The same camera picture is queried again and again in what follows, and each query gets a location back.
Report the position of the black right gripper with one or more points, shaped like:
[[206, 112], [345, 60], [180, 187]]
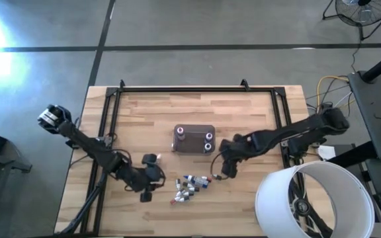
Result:
[[233, 148]]

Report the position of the translucent grey plastic bin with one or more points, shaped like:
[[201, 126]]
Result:
[[194, 145]]

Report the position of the black floor fan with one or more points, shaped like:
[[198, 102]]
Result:
[[364, 13]]

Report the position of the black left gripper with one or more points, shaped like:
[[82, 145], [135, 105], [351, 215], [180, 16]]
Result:
[[144, 178]]

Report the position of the grey side desk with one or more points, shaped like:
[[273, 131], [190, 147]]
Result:
[[369, 99]]

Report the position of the white paper note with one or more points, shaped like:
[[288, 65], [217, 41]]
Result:
[[326, 152]]

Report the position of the large red food coloring bottle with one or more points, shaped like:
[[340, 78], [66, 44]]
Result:
[[180, 131]]

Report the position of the black metal rig frame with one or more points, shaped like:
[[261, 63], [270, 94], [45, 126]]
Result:
[[194, 89]]

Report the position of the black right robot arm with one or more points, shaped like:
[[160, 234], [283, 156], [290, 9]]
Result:
[[293, 132]]

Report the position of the large purple food coloring bottle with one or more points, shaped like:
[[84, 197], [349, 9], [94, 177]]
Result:
[[208, 136]]

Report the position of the white cylindrical shade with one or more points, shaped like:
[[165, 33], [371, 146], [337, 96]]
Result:
[[276, 205]]

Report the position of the small red food coloring bottle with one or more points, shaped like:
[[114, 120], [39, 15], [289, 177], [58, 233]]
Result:
[[174, 201]]

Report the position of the black power strip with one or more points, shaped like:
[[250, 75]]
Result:
[[326, 106]]

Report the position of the black wheeled base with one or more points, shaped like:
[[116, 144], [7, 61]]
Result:
[[301, 206]]

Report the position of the large black food coloring bottle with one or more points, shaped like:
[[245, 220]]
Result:
[[207, 146]]

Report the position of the black support bar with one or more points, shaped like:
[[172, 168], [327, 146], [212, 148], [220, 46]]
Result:
[[352, 154]]

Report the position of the black cart frame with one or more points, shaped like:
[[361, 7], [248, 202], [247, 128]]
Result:
[[12, 163]]

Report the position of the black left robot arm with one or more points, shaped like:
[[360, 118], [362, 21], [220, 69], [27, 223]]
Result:
[[88, 145]]

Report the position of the large blue food coloring bottle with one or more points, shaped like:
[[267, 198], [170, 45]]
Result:
[[197, 181]]

